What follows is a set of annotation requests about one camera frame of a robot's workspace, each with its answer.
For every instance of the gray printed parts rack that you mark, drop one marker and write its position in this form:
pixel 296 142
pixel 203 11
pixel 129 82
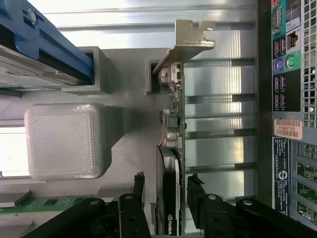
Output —
pixel 64 138

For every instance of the hard disk with blue caddy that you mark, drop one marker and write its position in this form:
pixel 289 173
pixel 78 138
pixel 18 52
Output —
pixel 49 44

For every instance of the green RAM stick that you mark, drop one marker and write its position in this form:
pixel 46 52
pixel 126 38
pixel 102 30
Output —
pixel 49 204

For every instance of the open black PC case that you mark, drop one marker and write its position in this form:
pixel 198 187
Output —
pixel 284 74

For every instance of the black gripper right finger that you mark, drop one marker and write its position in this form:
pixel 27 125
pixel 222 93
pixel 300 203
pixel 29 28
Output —
pixel 215 218

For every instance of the silver CPU chip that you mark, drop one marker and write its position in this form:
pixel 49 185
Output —
pixel 12 151

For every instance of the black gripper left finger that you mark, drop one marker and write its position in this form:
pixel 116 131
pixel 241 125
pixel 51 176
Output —
pixel 131 215

